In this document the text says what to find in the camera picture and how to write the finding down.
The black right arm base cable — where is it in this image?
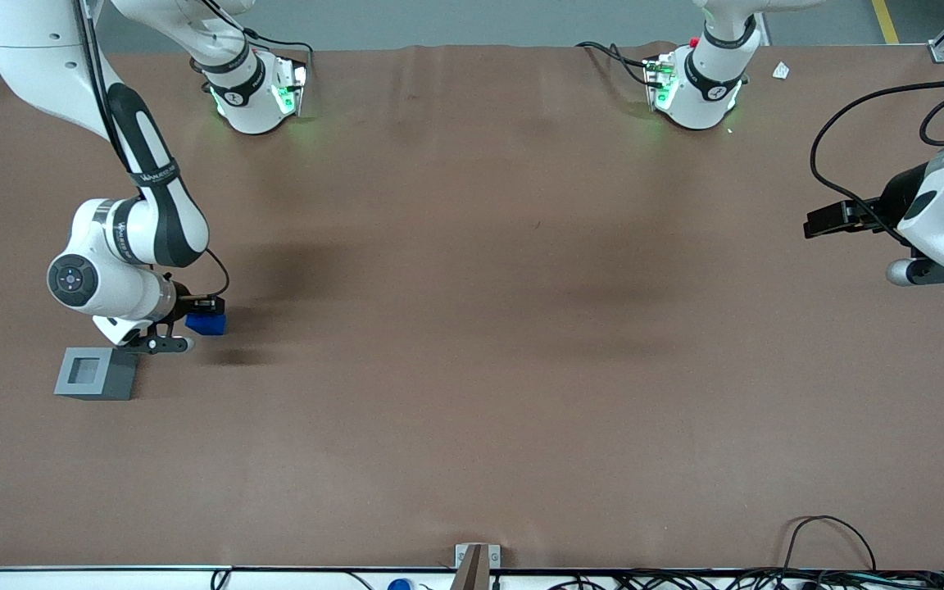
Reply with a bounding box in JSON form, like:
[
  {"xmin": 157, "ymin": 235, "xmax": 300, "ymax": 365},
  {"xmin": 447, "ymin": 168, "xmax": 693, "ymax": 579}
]
[{"xmin": 238, "ymin": 29, "xmax": 315, "ymax": 83}]

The black left arm base cable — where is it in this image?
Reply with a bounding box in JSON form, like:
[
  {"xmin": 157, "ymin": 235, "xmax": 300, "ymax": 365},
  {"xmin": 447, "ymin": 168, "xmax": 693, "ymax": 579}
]
[{"xmin": 576, "ymin": 40, "xmax": 656, "ymax": 88}]

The black cable bundle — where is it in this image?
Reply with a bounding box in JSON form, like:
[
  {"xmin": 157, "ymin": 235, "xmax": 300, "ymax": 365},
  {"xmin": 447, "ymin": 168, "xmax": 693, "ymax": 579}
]
[{"xmin": 550, "ymin": 568, "xmax": 944, "ymax": 590}]

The small metal bracket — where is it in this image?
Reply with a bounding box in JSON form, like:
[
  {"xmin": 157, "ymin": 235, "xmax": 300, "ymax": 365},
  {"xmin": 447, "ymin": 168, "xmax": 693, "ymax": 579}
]
[{"xmin": 455, "ymin": 543, "xmax": 502, "ymax": 570}]

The grey brown mounting post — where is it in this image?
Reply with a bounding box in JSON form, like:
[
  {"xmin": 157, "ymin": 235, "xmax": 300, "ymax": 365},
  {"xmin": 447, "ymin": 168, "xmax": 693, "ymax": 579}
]
[{"xmin": 451, "ymin": 545, "xmax": 491, "ymax": 590}]

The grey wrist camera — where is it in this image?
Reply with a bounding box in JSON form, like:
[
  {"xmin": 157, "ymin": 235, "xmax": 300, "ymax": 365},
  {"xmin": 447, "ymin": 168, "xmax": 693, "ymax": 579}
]
[
  {"xmin": 122, "ymin": 324, "xmax": 195, "ymax": 355},
  {"xmin": 887, "ymin": 246, "xmax": 944, "ymax": 287}
]

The blue plastic part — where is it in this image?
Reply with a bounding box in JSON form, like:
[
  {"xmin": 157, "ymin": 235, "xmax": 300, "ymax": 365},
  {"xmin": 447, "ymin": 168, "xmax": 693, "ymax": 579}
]
[{"xmin": 185, "ymin": 311, "xmax": 228, "ymax": 338}]

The black arched table cable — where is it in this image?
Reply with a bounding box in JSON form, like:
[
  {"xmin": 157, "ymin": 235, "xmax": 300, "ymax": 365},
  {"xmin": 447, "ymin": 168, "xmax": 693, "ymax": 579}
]
[{"xmin": 779, "ymin": 515, "xmax": 878, "ymax": 574}]

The long black left arm cable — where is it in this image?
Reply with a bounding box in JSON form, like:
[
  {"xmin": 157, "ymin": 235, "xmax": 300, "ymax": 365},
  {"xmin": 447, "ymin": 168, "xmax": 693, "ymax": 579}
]
[{"xmin": 810, "ymin": 78, "xmax": 944, "ymax": 247}]

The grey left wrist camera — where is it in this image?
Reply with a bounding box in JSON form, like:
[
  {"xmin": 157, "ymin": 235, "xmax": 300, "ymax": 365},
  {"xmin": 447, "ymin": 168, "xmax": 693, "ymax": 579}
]
[{"xmin": 887, "ymin": 246, "xmax": 944, "ymax": 287}]

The gray square base block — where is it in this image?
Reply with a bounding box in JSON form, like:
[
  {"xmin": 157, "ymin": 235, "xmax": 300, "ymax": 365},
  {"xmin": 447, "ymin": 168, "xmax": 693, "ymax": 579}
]
[{"xmin": 53, "ymin": 347, "xmax": 138, "ymax": 402}]

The black arm base cable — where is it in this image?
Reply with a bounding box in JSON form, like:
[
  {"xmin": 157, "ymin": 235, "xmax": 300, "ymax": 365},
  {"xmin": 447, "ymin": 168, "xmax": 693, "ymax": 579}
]
[
  {"xmin": 576, "ymin": 40, "xmax": 656, "ymax": 88},
  {"xmin": 238, "ymin": 29, "xmax": 315, "ymax": 83}
]

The brown table cover sheet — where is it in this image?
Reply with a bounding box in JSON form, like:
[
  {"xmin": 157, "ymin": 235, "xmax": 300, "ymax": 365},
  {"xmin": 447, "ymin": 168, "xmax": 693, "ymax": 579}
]
[{"xmin": 0, "ymin": 43, "xmax": 944, "ymax": 572}]

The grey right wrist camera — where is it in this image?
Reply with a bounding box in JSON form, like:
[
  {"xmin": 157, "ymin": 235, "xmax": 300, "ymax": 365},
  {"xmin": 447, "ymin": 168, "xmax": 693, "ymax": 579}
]
[{"xmin": 122, "ymin": 324, "xmax": 195, "ymax": 355}]

